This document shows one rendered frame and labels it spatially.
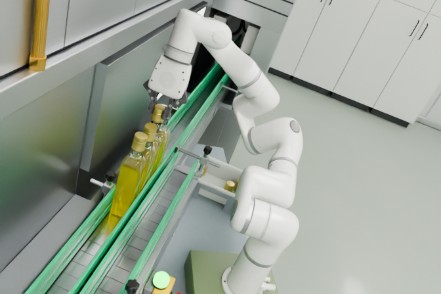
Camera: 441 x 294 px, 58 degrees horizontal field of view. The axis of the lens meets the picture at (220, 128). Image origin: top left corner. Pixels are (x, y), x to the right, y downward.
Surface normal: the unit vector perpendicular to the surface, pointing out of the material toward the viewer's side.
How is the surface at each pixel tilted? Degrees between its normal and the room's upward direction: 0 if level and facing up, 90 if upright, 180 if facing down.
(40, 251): 0
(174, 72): 73
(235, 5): 90
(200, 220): 0
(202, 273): 2
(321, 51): 90
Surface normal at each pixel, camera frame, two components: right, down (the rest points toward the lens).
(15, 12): 0.92, 0.38
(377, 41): -0.25, 0.44
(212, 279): 0.30, -0.79
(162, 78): -0.21, 0.20
